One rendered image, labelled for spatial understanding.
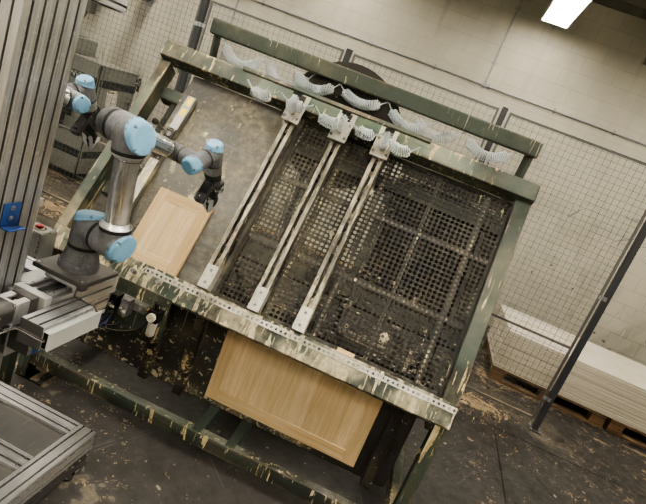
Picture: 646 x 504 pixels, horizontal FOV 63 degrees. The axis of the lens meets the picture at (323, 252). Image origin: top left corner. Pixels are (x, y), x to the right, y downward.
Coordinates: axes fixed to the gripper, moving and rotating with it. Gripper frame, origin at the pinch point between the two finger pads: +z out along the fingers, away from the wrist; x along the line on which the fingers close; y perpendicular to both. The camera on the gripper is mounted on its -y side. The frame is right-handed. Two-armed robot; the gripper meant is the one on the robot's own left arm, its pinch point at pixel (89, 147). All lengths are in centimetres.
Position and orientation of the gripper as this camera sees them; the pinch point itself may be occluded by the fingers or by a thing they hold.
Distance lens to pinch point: 281.2
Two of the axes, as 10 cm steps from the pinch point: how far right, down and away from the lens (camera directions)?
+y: 3.9, -5.7, 7.2
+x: -9.0, -4.1, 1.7
